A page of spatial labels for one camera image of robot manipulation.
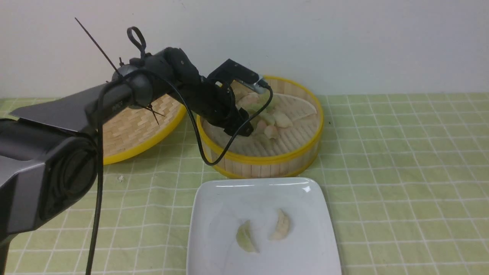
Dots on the cream dumpling on plate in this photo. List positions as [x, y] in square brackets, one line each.
[282, 226]

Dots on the yellow rimmed bamboo steamer lid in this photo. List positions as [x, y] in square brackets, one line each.
[134, 131]

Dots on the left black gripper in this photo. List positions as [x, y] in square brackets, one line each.
[215, 102]

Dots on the green dumpling on plate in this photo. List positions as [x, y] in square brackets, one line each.
[244, 238]

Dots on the green dumpling centre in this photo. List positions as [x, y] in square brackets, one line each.
[267, 118]

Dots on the green dumpling top right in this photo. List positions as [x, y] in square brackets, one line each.
[269, 107]

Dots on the cream dumpling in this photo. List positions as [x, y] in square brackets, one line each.
[282, 226]
[282, 120]

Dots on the green checkered tablecloth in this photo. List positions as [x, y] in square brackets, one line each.
[405, 178]

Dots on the yellow rimmed bamboo steamer basket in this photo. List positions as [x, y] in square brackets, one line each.
[239, 166]

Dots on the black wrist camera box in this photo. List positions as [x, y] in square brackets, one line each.
[230, 71]

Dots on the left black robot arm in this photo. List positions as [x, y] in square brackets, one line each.
[52, 154]

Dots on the pink dumpling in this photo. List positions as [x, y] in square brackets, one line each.
[269, 131]
[249, 103]

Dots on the white square plate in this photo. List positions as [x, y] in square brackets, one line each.
[221, 206]

